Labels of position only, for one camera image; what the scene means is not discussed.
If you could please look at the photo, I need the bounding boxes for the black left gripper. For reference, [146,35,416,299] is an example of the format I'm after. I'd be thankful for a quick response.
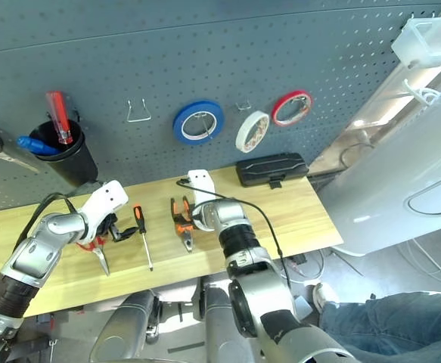
[99,213,141,244]

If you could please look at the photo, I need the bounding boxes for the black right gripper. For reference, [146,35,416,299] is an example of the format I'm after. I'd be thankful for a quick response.
[172,203,195,228]

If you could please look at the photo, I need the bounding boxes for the orange black handle screwdriver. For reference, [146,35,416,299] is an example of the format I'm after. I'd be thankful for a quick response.
[132,204,154,272]

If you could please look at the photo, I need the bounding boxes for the orange black combination pliers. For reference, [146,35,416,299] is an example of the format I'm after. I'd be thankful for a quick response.
[169,196,198,254]

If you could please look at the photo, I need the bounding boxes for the red handled needle-nose pliers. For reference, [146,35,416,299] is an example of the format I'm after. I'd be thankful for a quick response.
[76,234,111,278]

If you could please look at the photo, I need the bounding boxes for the white tape roll red print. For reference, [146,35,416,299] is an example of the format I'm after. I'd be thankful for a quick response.
[235,110,271,154]

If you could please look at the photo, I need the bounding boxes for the grey metal pegboard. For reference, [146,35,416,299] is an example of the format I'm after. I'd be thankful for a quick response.
[0,0,441,213]

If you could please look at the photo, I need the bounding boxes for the black cup holder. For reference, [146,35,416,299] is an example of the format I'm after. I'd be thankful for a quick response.
[28,119,100,188]

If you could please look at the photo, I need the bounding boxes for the grey robot left leg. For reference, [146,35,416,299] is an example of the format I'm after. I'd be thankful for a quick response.
[89,290,161,363]

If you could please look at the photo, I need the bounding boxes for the grey robot leg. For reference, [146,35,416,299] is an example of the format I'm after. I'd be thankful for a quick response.
[89,290,161,363]
[200,283,259,363]

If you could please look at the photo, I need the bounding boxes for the blue tape roll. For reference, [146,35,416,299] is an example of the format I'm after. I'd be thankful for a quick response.
[172,99,226,146]

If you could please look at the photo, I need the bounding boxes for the black plastic tool case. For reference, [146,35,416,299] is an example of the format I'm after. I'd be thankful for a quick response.
[235,152,309,190]

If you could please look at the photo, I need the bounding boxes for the grey robot right leg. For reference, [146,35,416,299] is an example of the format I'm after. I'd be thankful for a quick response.
[200,283,259,363]

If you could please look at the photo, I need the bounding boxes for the small grey box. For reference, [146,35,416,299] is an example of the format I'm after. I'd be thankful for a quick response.
[293,296,314,323]

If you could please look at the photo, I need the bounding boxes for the grey white sneaker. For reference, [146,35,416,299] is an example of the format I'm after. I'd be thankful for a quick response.
[312,282,340,315]

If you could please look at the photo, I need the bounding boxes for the large white panel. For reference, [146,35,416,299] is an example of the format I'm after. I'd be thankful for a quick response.
[328,56,441,259]

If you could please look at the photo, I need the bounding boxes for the person leg blue jeans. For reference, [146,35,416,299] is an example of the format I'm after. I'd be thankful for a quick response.
[318,290,441,358]

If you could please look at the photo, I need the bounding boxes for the white plastic hook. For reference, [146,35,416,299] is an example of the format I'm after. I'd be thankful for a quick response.
[403,78,441,105]

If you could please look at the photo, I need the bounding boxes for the clear plastic bin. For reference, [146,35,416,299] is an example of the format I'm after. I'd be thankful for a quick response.
[390,17,441,69]

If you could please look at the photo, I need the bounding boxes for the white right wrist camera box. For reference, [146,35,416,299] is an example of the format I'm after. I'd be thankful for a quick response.
[188,169,217,206]

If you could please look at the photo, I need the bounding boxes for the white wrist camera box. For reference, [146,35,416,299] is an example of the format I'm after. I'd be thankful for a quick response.
[188,169,217,206]
[76,180,129,244]

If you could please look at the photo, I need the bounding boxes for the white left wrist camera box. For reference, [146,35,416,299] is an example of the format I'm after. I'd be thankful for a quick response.
[76,180,129,244]

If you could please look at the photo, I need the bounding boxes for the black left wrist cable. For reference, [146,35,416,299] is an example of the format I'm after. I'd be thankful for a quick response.
[26,181,106,243]

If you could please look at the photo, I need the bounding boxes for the wide silver wire hook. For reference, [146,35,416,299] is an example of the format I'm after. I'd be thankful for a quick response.
[126,98,153,123]

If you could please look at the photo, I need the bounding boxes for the blue handled tool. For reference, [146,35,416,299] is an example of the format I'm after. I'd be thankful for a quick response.
[17,135,61,157]

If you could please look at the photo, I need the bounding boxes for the black handled scissors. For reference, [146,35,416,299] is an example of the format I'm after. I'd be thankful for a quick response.
[0,126,40,175]

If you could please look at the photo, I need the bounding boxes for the clear red handle screwdriver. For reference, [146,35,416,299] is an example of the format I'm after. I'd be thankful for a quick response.
[45,91,73,146]

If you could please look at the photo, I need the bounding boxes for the silver pegboard frame post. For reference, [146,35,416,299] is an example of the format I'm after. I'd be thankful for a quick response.
[310,60,441,175]

